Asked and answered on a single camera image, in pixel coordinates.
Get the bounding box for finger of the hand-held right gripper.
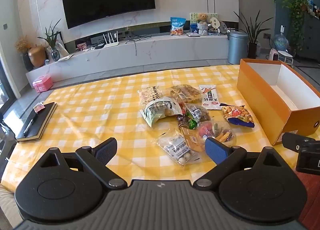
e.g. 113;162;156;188
282;132;316;151

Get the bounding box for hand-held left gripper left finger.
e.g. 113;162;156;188
37;137;127;189

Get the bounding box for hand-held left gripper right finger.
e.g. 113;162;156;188
193;137;285;188

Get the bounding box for clear mixed candy packet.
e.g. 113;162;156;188
197;120;237;148

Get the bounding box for brown snack packet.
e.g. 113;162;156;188
180;125;208;153

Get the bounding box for small green bottle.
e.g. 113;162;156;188
186;117;198;130

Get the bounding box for white round balls packet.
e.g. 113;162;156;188
157;130;202;166

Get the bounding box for dark green label snack packet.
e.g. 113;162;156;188
184;103;210;123

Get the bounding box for crab print chips packet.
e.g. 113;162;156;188
221;104;255;128

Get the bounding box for small red cap cola bottle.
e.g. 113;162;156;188
177;114;188;129

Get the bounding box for white green stick snack packet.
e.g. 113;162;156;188
199;85;222;110

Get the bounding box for orange cardboard box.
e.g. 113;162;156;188
237;58;320;145

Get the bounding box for yellow puffed snack packet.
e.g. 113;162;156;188
138;86;164;107

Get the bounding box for clear small cakes packet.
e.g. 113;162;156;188
167;84;202;103

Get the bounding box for yellow checked tablecloth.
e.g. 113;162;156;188
0;65;320;195

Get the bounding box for black notebook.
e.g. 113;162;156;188
15;102;58;142

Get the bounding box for black pen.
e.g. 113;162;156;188
23;113;38;137

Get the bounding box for white round rolling stool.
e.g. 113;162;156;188
277;50;295;65

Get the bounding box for small pink white heater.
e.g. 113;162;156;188
265;48;279;62

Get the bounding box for pink box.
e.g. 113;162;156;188
32;75;53;93

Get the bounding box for long leaf plant black pot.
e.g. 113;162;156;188
234;10;274;59

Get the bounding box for blue water jug with pump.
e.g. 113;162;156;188
274;25;290;51

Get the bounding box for white papers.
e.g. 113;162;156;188
54;54;73;62

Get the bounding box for dark grey cabinet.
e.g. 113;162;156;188
296;11;320;64

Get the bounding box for white router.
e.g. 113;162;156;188
103;33;120;49

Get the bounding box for grey blue trash can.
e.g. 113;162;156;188
228;31;249;65

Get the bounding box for white marble television console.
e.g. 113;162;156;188
26;34;229;88

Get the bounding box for plant in glass vase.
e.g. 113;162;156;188
37;19;62;62

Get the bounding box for gold vase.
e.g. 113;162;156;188
28;46;47;68

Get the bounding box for beige cushioned chair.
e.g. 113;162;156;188
0;184;24;230

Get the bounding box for dark vase with dried flowers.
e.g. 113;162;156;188
14;36;34;72

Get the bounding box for trailing pothos plant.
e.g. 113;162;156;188
282;0;310;51

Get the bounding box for round paper fan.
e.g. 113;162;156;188
209;16;220;33

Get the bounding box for blue snack bag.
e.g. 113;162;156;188
170;17;187;36

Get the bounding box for green picture board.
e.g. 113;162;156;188
189;13;218;33

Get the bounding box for bottles on cabinet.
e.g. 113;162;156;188
306;0;320;18

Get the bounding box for dark chair frame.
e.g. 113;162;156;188
0;117;17;163

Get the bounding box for black cables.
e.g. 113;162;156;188
125;34;153;56

